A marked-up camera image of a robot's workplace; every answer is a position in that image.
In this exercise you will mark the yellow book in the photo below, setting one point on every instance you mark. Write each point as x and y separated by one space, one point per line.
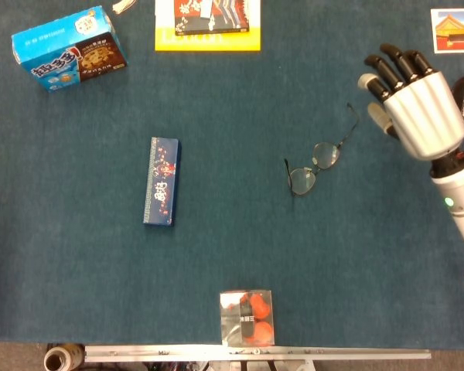
209 42

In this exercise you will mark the thin-framed eyeglasses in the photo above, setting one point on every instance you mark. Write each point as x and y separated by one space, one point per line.
325 154

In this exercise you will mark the blue felt table cloth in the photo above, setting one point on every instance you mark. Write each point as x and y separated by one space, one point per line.
236 239

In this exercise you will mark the dark blue long box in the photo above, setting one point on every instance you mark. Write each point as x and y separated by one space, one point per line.
161 181

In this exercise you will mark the aluminium rail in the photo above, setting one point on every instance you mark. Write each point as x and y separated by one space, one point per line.
332 353

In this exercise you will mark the blue chocolate cookie box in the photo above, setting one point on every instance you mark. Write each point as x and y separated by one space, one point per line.
62 58

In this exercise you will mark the clear box with red items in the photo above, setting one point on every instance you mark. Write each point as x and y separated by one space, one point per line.
247 318

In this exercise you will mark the palace picture postcard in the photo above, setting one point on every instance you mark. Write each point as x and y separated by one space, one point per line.
456 33

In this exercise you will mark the brown tape roll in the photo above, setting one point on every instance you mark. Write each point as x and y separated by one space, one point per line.
60 359

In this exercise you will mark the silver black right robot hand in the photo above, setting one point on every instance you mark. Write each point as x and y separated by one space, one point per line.
425 112

